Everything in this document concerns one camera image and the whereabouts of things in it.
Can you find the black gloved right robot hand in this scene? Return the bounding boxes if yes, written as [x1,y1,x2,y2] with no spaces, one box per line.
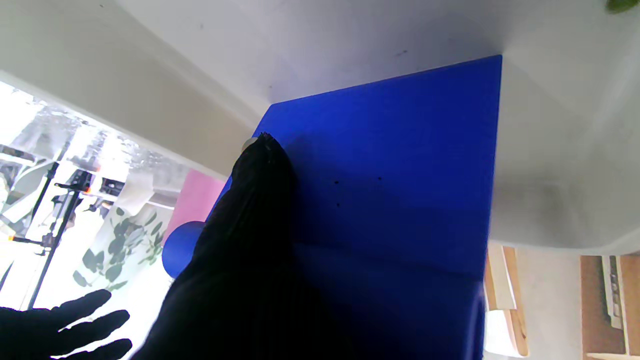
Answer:
[0,289,133,360]

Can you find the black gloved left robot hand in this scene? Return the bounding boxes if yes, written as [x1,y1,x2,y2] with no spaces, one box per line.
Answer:
[131,131,361,360]

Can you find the square pink jar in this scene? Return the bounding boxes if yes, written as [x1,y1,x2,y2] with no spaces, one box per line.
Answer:
[164,169,227,242]

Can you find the green beans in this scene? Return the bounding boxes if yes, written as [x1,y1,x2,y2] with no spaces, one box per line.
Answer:
[605,0,640,14]

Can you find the broad leaf potted plant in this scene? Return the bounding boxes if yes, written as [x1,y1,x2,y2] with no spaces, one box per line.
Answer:
[72,206,167,292]

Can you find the black tripod stand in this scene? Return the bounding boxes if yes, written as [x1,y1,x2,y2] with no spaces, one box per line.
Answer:
[0,145,108,311]

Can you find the wooden chair white seat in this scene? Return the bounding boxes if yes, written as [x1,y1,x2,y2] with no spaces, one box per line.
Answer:
[484,244,530,358]

